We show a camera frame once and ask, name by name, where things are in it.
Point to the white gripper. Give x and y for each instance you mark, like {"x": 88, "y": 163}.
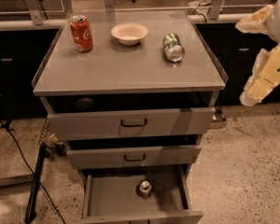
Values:
{"x": 279, "y": 23}

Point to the orange soda can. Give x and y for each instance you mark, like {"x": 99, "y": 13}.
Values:
{"x": 144, "y": 189}

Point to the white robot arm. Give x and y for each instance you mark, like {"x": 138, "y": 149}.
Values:
{"x": 266, "y": 69}

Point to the green soda can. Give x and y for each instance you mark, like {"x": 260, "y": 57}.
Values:
{"x": 173, "y": 48}

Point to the grey drawer cabinet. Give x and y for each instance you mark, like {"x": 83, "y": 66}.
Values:
{"x": 113, "y": 68}

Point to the middle grey drawer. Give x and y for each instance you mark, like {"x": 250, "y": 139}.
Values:
{"x": 132, "y": 152}

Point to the grey drawer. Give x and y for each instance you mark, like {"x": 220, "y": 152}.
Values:
{"x": 132, "y": 152}
{"x": 111, "y": 197}
{"x": 131, "y": 115}

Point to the red soda can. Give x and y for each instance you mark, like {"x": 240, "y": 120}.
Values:
{"x": 81, "y": 33}

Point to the dark round object in drawer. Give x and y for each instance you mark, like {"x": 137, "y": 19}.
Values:
{"x": 84, "y": 105}

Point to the bottom grey drawer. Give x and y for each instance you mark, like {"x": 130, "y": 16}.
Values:
{"x": 111, "y": 197}

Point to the top grey drawer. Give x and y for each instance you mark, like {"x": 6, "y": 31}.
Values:
{"x": 131, "y": 115}

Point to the white bowl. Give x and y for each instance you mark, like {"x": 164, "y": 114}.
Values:
{"x": 129, "y": 33}

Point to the black floor stand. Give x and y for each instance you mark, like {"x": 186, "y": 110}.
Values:
{"x": 30, "y": 210}

